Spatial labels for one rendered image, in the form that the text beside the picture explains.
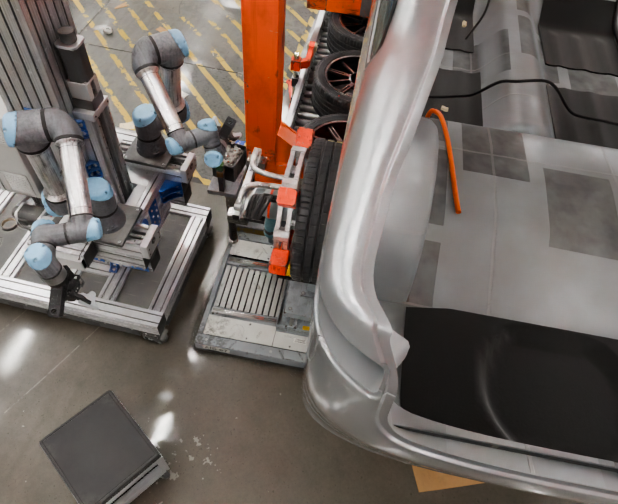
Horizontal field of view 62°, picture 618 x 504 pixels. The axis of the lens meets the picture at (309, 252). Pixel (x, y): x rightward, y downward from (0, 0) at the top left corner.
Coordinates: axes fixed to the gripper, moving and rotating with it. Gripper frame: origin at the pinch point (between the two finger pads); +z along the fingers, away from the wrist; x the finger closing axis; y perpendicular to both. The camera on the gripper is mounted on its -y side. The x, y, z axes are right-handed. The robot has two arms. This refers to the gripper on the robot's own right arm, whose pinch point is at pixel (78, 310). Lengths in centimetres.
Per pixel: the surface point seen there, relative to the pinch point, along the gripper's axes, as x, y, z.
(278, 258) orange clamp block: -69, 36, 14
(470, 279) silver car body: -148, 31, 17
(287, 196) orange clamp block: -73, 48, -11
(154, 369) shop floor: 3, 14, 94
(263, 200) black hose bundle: -62, 54, -2
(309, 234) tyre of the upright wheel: -82, 39, 1
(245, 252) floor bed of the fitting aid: -35, 91, 94
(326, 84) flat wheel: -78, 210, 61
